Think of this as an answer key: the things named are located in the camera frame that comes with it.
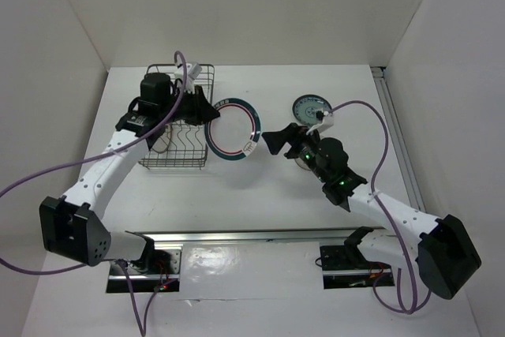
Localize white plate orange sunburst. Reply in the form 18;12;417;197
152;125;173;154

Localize grey wire dish rack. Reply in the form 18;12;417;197
139;64;215;171

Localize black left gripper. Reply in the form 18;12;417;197
159;83;219;125

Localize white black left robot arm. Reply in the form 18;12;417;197
39;63;220;273

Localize aluminium front rail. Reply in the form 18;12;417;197
146;228;354;244

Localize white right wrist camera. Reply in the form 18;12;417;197
306;110;335;135

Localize small blue patterned plate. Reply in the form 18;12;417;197
292;94;331;126

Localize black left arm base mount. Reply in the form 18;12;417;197
106;245;182;294

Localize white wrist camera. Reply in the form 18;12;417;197
174;62;202;93
306;110;335;135

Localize white plate green red rings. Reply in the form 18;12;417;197
204;96;262;162

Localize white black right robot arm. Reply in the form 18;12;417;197
262;123;482;300

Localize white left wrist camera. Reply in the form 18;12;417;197
174;62;202;93

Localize clear round plate stand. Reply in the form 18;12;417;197
295;157;316;170

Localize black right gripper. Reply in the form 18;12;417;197
262;122;330;183

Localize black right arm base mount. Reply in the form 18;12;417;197
314;245;395;290

